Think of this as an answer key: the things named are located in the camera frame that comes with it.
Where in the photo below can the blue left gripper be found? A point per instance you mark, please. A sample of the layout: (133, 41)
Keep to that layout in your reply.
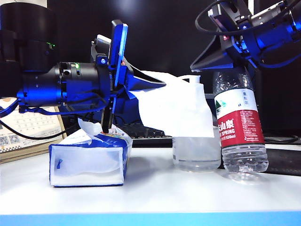
(118, 47)

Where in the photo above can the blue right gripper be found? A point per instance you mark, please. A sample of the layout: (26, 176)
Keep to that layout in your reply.
(242, 44)

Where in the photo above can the white tissue sheet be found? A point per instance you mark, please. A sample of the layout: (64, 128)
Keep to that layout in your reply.
(88, 128)
(174, 106)

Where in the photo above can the red label water bottle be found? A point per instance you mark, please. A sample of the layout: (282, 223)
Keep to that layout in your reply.
(240, 127)

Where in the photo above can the clear alcohol pump bottle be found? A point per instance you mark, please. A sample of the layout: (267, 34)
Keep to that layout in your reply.
(195, 153)

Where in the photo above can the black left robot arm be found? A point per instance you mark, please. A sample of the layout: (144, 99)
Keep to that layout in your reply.
(82, 77)

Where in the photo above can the blue white tissue pack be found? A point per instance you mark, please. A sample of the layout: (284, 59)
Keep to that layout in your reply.
(87, 162)

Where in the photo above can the black computer keyboard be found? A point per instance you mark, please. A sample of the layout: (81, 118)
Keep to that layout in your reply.
(150, 135)

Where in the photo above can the black computer monitor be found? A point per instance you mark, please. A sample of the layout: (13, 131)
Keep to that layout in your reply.
(164, 35)

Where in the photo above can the black monitor with orange light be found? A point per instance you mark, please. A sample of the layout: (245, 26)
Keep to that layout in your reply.
(282, 106)

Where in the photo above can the beige desk calendar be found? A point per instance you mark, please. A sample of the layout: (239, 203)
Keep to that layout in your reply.
(30, 127)

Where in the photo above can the black mouse pad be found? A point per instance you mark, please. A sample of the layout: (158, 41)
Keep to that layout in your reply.
(287, 162)

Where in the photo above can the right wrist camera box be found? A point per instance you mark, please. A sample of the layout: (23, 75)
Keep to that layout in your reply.
(223, 16)

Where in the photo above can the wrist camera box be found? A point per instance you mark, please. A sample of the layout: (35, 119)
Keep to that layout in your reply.
(223, 16)
(103, 42)

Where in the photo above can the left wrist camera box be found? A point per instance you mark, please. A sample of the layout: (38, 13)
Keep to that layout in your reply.
(103, 42)

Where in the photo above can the white partition post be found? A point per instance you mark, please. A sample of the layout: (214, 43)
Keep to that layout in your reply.
(251, 5)

